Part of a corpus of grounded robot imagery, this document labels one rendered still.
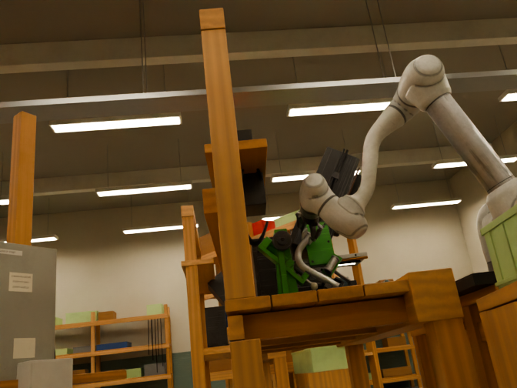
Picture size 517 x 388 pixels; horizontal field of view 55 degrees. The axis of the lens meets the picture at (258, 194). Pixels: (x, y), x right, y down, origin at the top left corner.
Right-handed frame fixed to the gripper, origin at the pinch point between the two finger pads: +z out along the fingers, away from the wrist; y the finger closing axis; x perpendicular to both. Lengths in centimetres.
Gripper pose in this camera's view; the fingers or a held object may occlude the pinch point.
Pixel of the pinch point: (308, 236)
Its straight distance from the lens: 217.3
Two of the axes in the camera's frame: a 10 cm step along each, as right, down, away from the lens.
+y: -7.8, -5.0, 3.7
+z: 0.2, 5.7, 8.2
